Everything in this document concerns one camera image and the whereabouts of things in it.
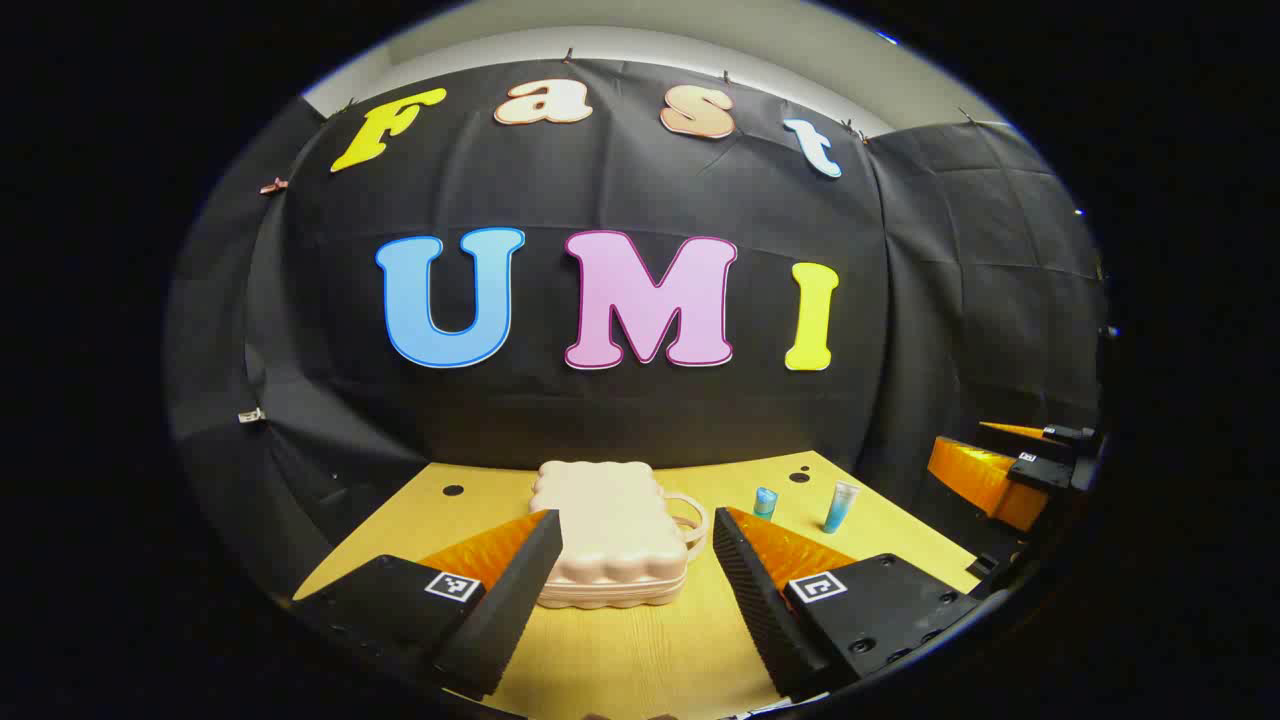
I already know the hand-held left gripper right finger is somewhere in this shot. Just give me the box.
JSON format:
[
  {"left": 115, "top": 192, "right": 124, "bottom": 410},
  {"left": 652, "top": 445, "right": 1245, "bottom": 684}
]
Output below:
[{"left": 712, "top": 506, "right": 981, "bottom": 701}]

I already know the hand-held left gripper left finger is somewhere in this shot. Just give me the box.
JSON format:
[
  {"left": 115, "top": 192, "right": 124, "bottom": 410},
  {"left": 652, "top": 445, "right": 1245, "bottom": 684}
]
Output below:
[{"left": 290, "top": 508, "right": 564, "bottom": 701}]

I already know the pink suitcase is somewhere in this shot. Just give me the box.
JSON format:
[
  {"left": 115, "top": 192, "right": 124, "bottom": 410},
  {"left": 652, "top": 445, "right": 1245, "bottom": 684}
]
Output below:
[{"left": 528, "top": 460, "right": 709, "bottom": 611}]

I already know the blue and white tube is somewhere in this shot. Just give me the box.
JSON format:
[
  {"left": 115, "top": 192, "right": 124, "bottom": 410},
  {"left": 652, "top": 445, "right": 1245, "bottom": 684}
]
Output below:
[{"left": 822, "top": 481, "right": 862, "bottom": 535}]

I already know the black backdrop cloth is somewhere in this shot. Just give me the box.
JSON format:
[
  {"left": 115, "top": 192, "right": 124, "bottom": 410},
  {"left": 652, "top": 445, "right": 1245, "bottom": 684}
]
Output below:
[{"left": 165, "top": 55, "right": 1111, "bottom": 601}]

